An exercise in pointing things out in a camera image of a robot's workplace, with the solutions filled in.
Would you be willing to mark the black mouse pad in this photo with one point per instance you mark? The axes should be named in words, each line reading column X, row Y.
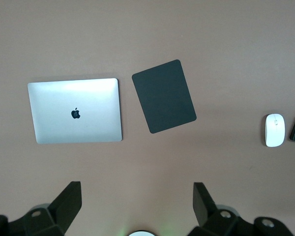
column 162, row 98

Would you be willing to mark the silver closed laptop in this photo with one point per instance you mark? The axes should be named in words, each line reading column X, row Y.
column 64, row 98

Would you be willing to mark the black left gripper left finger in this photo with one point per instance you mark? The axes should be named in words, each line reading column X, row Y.
column 64, row 206

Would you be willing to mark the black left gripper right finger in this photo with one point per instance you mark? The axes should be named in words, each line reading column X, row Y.
column 204, row 209

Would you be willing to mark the white computer mouse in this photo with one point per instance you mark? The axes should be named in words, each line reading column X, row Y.
column 274, row 134

